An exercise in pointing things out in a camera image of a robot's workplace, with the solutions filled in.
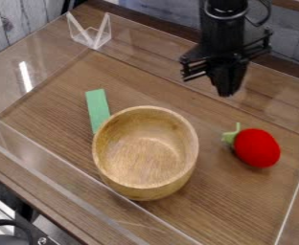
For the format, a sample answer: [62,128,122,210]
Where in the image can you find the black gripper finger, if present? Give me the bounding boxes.
[207,61,248,98]

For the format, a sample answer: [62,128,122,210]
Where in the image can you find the black bracket with screw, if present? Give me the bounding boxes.
[14,212,59,245]

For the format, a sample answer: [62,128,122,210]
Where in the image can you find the clear acrylic tray enclosure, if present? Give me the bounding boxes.
[0,17,299,245]

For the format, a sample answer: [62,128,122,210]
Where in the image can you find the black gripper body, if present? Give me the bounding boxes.
[178,28,272,81]

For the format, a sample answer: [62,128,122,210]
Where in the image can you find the green flat block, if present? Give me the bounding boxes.
[85,89,110,133]

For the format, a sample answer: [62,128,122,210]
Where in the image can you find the wooden bowl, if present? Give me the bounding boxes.
[92,105,199,201]

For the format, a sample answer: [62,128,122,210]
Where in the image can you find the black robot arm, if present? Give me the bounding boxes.
[178,0,272,98]

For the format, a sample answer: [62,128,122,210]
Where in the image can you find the red felt fruit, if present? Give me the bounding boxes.
[221,123,281,168]

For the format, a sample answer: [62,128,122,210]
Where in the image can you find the black cable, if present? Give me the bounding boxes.
[0,219,34,245]

